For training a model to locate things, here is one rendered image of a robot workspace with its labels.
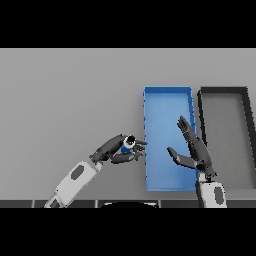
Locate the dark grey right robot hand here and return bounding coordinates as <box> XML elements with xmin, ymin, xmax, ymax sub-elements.
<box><xmin>166</xmin><ymin>115</ymin><xmax>218</xmax><ymax>179</ymax></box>

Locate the blue bin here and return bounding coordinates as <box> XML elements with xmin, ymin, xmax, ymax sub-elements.
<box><xmin>142</xmin><ymin>85</ymin><xmax>200</xmax><ymax>193</ymax></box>

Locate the dark grey bin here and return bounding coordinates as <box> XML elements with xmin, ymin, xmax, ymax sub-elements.
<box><xmin>196</xmin><ymin>86</ymin><xmax>256</xmax><ymax>191</ymax></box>

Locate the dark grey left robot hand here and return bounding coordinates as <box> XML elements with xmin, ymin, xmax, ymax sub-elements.
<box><xmin>88</xmin><ymin>133</ymin><xmax>148</xmax><ymax>165</ymax></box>

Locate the blue pipe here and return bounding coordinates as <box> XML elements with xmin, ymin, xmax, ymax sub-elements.
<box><xmin>120</xmin><ymin>134</ymin><xmax>137</xmax><ymax>155</ymax></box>

